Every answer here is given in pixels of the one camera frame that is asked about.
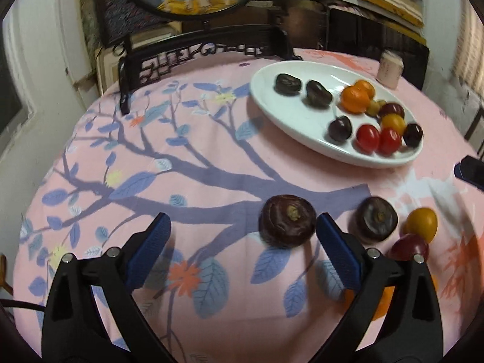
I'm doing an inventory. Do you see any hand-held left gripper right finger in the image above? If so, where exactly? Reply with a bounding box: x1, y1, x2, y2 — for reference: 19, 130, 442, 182
316, 213, 444, 363

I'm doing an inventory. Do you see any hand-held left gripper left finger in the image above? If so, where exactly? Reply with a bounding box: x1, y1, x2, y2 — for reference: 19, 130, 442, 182
41, 212, 178, 363

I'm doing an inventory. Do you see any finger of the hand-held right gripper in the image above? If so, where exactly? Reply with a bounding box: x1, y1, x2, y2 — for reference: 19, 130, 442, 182
454, 156, 484, 191

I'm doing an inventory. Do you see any dark brown water chestnut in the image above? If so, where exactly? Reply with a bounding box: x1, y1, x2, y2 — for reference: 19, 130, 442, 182
258, 195, 317, 249
306, 80, 334, 109
354, 197, 398, 243
274, 73, 302, 95

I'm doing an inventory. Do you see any large orange mandarin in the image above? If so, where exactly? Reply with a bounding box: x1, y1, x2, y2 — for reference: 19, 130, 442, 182
343, 274, 439, 321

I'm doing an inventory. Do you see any dark red cherry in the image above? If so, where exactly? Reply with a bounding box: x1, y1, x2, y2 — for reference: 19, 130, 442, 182
403, 123, 423, 148
379, 103, 405, 119
327, 115, 353, 143

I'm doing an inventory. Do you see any dark red plum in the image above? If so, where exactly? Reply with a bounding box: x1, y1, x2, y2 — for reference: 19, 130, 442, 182
389, 233, 430, 261

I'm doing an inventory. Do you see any large yellow-orange round fruit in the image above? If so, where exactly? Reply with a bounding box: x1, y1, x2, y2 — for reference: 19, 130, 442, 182
406, 207, 438, 243

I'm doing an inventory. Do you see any red cherry tomato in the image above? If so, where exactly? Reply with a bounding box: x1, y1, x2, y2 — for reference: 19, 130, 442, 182
378, 127, 402, 155
355, 124, 381, 154

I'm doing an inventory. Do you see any small yellow-orange round fruit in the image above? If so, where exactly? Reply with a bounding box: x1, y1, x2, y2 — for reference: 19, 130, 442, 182
380, 113, 406, 131

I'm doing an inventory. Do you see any small orange mandarin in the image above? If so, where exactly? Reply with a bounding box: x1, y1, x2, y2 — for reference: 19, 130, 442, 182
340, 85, 372, 114
355, 79, 376, 97

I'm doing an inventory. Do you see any white oval plate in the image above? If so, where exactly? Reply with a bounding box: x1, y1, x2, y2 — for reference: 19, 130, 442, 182
250, 60, 424, 169

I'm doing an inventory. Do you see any small white cup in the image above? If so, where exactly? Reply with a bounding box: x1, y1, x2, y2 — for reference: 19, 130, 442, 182
376, 49, 404, 90

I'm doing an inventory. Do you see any patterned window curtain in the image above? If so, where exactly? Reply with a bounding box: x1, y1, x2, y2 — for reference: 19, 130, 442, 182
454, 0, 484, 87

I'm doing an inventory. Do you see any black cable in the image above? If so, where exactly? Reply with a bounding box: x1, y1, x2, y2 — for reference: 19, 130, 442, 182
0, 298, 47, 314

